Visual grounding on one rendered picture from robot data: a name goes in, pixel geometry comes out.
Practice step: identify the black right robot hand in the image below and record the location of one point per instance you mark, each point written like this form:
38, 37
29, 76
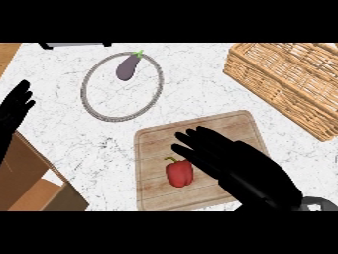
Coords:
243, 165

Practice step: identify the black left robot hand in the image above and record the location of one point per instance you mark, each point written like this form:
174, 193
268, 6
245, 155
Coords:
0, 129

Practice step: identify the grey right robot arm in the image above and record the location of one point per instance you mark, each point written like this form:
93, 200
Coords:
317, 204

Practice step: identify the red bell pepper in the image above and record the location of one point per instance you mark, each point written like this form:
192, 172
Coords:
178, 172

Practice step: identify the wooden cutting board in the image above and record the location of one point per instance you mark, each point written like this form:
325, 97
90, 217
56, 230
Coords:
156, 185

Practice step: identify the wicker basket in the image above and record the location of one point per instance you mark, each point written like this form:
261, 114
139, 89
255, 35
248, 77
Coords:
298, 86

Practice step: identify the open brown wooden drawer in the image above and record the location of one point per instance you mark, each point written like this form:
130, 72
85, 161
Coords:
25, 178

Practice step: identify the white plate with grey rim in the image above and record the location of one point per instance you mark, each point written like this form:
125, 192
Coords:
122, 86

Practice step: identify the grey appliance with black feet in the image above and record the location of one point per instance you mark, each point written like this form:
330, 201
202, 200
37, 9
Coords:
74, 44

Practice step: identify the purple eggplant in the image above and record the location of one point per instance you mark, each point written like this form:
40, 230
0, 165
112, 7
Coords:
128, 66

